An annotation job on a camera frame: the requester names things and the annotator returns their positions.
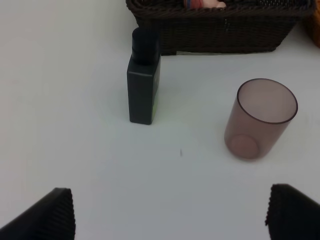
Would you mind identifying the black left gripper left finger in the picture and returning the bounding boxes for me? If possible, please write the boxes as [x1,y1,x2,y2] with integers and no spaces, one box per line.
[0,187,76,240]

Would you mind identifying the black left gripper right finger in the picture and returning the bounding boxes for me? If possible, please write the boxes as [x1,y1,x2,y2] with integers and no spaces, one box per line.
[265,184,320,240]

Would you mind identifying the dark green pump bottle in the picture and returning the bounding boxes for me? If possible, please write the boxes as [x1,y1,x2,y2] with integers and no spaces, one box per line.
[126,27,161,125]

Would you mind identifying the pink lotion bottle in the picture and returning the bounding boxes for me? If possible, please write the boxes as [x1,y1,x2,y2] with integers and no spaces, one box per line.
[183,0,226,9]

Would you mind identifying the translucent pink plastic cup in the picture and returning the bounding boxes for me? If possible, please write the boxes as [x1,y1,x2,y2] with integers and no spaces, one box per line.
[224,78,298,161]

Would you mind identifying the light brown wicker basket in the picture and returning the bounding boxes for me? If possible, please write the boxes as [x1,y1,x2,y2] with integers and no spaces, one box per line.
[303,9,320,48]

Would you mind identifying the dark brown wicker basket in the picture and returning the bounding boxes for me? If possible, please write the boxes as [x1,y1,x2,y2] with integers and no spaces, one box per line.
[126,0,316,56]

